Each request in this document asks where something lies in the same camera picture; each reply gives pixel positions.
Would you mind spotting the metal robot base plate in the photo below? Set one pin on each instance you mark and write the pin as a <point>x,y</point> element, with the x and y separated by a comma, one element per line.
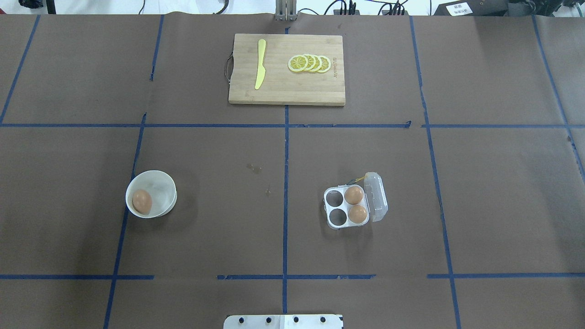
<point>284,321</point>

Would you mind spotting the black box with label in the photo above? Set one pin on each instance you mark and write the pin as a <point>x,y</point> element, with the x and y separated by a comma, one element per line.
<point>482,8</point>

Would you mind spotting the brown egg from bowl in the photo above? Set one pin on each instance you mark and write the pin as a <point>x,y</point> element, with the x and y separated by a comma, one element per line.
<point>142,202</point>

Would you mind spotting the lemon slice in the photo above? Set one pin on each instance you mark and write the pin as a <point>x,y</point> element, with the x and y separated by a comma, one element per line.
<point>325,64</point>
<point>317,62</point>
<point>298,63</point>

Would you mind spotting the back lemon slice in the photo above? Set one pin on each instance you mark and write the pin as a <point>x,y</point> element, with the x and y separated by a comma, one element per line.
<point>325,64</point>

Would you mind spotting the front lemon slice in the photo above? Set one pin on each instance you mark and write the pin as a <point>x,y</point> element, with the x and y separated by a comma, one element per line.
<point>298,63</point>

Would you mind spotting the clear plastic egg box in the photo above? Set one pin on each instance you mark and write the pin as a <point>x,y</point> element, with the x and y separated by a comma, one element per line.
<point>375,201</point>

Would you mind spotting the yellow plastic knife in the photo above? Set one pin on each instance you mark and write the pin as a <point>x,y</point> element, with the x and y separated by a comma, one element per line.
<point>261,71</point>

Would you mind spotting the brown egg near cell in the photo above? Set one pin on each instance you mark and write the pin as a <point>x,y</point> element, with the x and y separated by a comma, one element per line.
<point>358,214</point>

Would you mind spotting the brown egg cell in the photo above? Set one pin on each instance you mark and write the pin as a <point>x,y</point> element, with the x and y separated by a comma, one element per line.
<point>358,214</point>
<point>353,195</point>

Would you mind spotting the grey metal camera post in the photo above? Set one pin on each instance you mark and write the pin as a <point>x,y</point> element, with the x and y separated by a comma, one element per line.
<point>286,10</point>

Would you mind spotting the white round bowl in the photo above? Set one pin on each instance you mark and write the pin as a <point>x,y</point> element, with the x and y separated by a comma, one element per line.
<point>160,186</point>

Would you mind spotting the bamboo cutting board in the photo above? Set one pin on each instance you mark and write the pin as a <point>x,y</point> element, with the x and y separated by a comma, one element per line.
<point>281,86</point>

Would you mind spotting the brown egg far cell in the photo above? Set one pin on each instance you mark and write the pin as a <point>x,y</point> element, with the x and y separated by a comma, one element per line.
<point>353,195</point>

